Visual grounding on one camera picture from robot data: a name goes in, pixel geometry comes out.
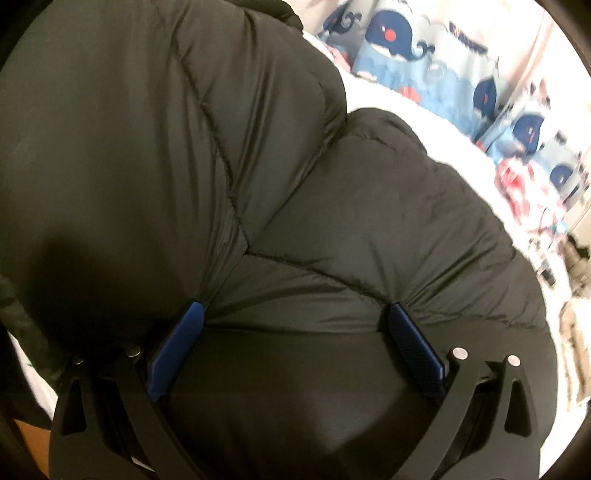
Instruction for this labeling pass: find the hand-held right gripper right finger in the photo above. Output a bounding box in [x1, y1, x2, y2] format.
[389, 302, 555, 480]

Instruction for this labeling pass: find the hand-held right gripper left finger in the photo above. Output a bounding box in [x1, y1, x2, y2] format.
[48, 301, 205, 480]

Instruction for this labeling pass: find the large black puffer jacket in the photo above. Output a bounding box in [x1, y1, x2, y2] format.
[0, 0, 561, 480]

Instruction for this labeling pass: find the pink checked cloth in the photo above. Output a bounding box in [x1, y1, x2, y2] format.
[494, 157, 571, 232]

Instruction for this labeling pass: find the cherry-print white bed sheet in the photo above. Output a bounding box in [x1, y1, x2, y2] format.
[9, 34, 591, 467]

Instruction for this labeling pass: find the whale-print blue curtain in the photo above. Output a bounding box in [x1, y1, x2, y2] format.
[316, 0, 591, 204]

